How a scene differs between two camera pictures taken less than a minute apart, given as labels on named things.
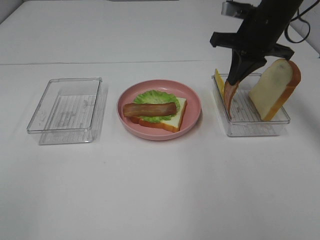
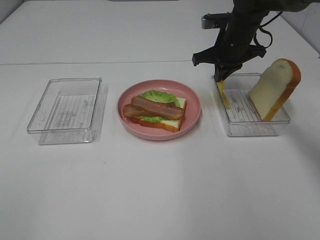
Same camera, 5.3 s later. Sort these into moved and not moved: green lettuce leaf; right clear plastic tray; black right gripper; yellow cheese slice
Moved: black right gripper
Not moved: green lettuce leaf; yellow cheese slice; right clear plastic tray
